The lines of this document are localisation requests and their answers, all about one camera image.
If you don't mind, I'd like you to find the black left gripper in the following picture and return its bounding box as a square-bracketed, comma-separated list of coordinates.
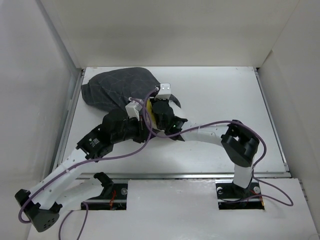
[112, 114, 158, 145]

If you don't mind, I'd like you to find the white pillow with yellow piping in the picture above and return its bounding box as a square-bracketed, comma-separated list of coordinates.
[146, 99, 158, 130]

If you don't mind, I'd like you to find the dark grey checked pillowcase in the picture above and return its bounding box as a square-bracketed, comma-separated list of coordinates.
[81, 66, 183, 113]

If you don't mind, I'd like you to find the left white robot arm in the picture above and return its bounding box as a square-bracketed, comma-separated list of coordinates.
[14, 109, 152, 233]

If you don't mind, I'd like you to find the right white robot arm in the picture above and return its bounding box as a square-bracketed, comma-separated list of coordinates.
[146, 99, 260, 197]

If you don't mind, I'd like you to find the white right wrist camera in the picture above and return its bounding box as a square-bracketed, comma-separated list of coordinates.
[155, 83, 172, 100]

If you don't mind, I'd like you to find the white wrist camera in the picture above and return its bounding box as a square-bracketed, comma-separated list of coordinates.
[155, 83, 172, 100]
[125, 97, 144, 121]

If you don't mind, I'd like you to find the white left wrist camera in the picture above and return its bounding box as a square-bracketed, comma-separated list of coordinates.
[125, 97, 144, 121]

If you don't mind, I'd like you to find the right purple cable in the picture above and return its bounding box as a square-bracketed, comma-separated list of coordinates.
[142, 86, 294, 207]

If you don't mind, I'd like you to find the purple cable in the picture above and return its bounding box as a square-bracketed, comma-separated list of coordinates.
[142, 86, 294, 207]
[17, 97, 157, 240]

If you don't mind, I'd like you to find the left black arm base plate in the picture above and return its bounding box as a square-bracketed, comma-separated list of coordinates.
[85, 183, 128, 211]

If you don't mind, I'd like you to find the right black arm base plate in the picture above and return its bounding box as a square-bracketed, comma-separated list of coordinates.
[215, 182, 265, 210]

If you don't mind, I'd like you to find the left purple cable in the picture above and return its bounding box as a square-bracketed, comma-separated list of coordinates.
[17, 97, 157, 240]

